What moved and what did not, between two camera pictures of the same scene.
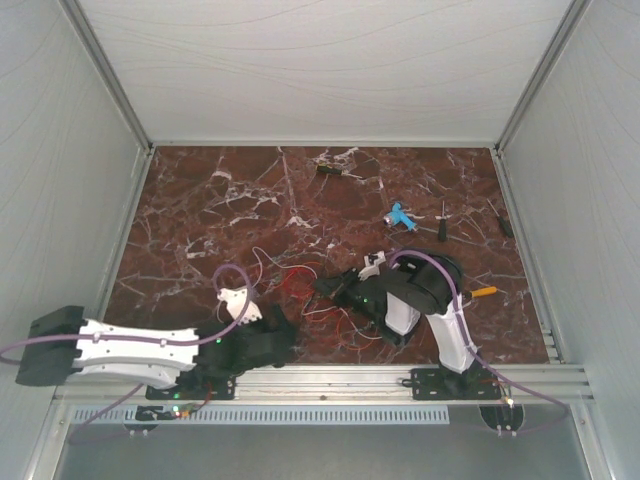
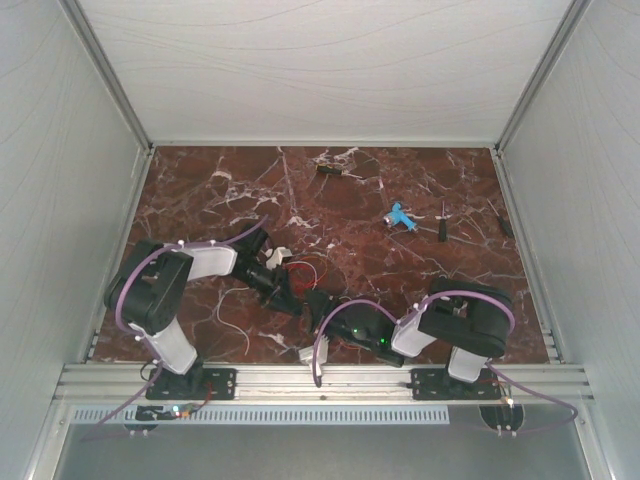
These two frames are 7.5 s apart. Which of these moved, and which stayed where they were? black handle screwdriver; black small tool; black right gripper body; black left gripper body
Moved: black left gripper body; black right gripper body
Stayed: black handle screwdriver; black small tool
